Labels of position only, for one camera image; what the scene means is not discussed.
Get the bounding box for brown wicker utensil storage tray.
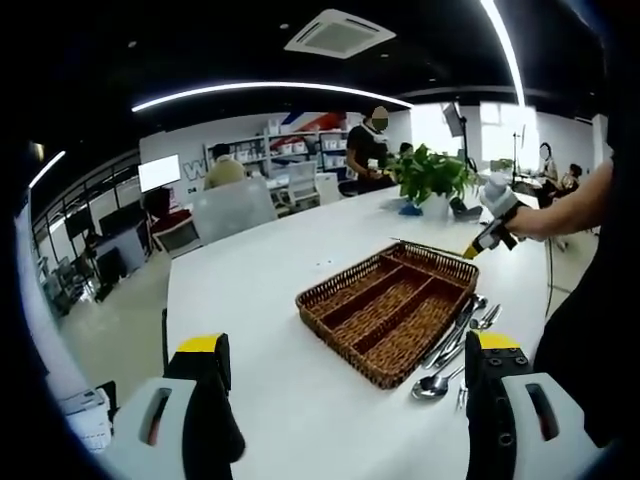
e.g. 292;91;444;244
294;239;480;391

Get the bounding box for grey and black object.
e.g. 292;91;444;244
449;196;484;220

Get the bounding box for monitor on black stand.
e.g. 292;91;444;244
441;101;479;174

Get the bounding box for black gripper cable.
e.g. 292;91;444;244
543;237;571;304

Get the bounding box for person's dark clothing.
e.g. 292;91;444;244
533;114;640;449

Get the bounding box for white mesh chair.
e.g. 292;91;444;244
285;160;321;209

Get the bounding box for bright white screen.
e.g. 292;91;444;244
137;153;181;193

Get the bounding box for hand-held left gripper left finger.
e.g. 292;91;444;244
112;332;246;480

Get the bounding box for white storage shelving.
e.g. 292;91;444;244
202;124;351;184

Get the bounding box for ceiling air conditioner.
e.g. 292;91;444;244
283;8;397;59

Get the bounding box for ceiling light strip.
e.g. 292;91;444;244
478;0;527;107
27;149;68;190
131;81;415;114

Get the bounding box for silver laptop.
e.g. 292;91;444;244
57;387;119;454

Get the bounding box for large white office chair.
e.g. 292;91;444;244
191;177;279;245

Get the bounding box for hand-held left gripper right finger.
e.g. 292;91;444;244
464;329;606;480

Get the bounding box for person's right hand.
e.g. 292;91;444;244
505;201;540;245

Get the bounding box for green plant in white pot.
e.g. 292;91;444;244
397;143;482;219

